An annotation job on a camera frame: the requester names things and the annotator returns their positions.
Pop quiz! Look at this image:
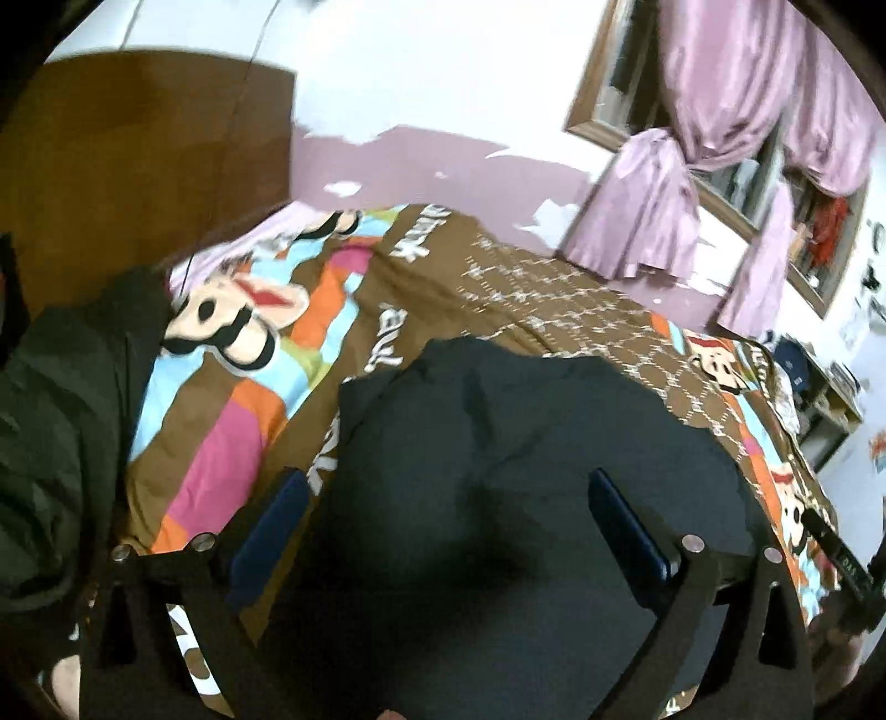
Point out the small cluttered side table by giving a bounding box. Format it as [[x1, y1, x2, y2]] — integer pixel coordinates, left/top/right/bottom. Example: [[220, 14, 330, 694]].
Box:
[[775, 332, 866, 473]]

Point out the pink curtain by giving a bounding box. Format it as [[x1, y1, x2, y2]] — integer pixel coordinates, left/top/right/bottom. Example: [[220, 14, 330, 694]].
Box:
[[716, 20, 880, 335], [564, 0, 811, 281]]

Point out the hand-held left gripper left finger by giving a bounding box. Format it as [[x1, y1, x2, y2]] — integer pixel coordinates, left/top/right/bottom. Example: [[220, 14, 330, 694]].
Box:
[[78, 469, 310, 720]]

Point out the dark blue cloth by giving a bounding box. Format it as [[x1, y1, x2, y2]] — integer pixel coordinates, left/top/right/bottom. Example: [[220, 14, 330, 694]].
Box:
[[774, 336, 816, 397]]

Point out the cartoon printed blanket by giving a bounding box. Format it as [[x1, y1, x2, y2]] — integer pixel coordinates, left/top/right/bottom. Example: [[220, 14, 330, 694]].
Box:
[[42, 204, 842, 720]]

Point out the red cloth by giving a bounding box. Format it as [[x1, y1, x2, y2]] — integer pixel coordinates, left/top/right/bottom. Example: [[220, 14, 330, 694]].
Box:
[[810, 197, 850, 269]]

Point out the person's right hand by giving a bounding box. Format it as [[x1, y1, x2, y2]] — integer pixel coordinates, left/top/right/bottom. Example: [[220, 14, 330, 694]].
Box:
[[808, 609, 869, 693]]

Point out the black puffer jacket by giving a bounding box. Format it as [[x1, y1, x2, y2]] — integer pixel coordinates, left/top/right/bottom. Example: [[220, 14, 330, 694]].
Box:
[[277, 336, 790, 720]]

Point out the brown wooden headboard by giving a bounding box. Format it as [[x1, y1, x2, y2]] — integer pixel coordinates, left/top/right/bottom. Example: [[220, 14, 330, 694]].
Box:
[[0, 45, 298, 333]]

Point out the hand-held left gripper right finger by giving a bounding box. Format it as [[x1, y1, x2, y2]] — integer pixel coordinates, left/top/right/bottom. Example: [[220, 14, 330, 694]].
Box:
[[587, 468, 816, 720]]

